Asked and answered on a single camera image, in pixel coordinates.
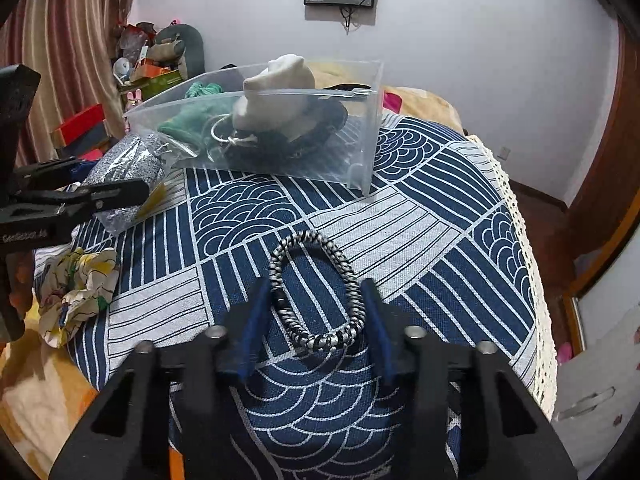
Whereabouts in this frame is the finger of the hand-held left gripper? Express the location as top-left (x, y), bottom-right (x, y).
top-left (0, 178), bottom-right (152, 224)
top-left (14, 157), bottom-right (91, 195)

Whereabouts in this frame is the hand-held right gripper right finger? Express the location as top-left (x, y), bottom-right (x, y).
top-left (359, 277), bottom-right (579, 480)

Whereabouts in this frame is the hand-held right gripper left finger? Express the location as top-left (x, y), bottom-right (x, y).
top-left (49, 277), bottom-right (272, 480)

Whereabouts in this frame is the black and white braided headband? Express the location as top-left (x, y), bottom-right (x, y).
top-left (267, 229), bottom-right (362, 352)

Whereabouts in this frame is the clear plastic storage bin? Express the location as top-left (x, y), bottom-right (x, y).
top-left (123, 60), bottom-right (385, 197)

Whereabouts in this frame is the silver glittery pouch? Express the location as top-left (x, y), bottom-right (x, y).
top-left (81, 132), bottom-right (173, 235)

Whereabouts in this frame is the red box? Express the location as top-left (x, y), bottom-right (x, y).
top-left (50, 104), bottom-right (109, 147)

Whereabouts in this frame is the striped brown curtain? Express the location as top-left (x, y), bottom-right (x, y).
top-left (0, 0), bottom-right (143, 168)

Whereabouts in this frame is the floral fabric scrunchie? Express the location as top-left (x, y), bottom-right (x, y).
top-left (34, 247), bottom-right (121, 349)

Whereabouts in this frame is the blue white patterned tablecloth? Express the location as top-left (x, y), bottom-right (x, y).
top-left (67, 112), bottom-right (543, 480)

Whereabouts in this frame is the green knit cloth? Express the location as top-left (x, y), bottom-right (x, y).
top-left (156, 81), bottom-right (236, 137)

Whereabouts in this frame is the pile of clutter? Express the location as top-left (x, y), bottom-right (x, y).
top-left (111, 20), bottom-right (187, 102)

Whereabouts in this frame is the cream lace cloth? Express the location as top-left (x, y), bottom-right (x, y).
top-left (465, 134), bottom-right (558, 423)

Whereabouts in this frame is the grey neck pillow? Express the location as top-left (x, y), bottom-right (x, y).
top-left (155, 24), bottom-right (206, 75)

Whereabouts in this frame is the dark braided headband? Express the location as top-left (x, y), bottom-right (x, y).
top-left (220, 101), bottom-right (349, 165)

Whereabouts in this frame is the cream knit hat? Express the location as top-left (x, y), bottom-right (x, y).
top-left (233, 54), bottom-right (318, 132)

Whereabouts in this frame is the orange patterned blanket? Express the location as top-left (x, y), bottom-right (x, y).
top-left (0, 294), bottom-right (101, 479)

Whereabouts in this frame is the white floral cabinet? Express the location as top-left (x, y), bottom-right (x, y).
top-left (550, 240), bottom-right (640, 476)

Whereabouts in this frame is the white cord loop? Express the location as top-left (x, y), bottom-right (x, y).
top-left (210, 114), bottom-right (258, 147)

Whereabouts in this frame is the wooden door frame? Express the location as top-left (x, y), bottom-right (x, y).
top-left (565, 20), bottom-right (640, 281)

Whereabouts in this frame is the black monitor cable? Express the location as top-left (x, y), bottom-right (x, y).
top-left (340, 5), bottom-right (362, 36)

